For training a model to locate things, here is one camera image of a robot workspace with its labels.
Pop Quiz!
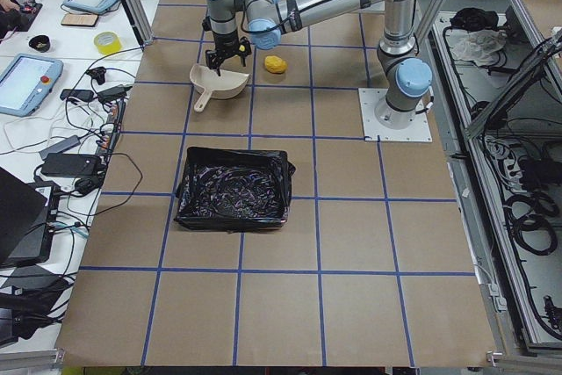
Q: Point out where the black power adapter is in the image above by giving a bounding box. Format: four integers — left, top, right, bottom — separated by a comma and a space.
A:
41, 153, 101, 177

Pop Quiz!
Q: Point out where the yellow tape roll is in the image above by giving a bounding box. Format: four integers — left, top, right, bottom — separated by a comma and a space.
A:
93, 32, 122, 55

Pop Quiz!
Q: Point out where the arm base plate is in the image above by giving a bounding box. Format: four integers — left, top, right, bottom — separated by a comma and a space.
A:
358, 88, 432, 143

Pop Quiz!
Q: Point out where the blue teach pendant near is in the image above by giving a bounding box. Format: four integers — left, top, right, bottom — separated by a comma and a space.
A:
1, 54, 63, 117

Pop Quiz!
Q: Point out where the brown wooden phone case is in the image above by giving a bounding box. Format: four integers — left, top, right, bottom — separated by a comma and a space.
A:
61, 13, 99, 27

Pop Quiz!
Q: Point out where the bin with black bag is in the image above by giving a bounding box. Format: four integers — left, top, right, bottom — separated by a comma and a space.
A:
175, 147, 296, 232

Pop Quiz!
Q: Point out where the white crumpled cloth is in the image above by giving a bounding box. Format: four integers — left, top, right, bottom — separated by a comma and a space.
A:
451, 30, 507, 67

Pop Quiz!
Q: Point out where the black laptop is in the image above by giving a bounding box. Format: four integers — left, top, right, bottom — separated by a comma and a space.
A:
1, 169, 60, 269

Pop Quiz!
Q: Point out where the black power strip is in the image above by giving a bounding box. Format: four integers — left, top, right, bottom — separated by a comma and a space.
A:
96, 98, 126, 155

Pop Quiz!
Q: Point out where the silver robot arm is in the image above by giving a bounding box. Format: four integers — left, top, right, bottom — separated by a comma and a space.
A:
203, 0, 432, 114

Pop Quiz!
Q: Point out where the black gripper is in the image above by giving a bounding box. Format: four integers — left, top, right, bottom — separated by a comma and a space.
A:
205, 31, 251, 76

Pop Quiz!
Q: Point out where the yellow toy potato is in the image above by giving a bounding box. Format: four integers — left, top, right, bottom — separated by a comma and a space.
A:
263, 55, 288, 75

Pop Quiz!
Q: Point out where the beige plastic dustpan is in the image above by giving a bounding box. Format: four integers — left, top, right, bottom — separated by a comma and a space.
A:
190, 63, 249, 112

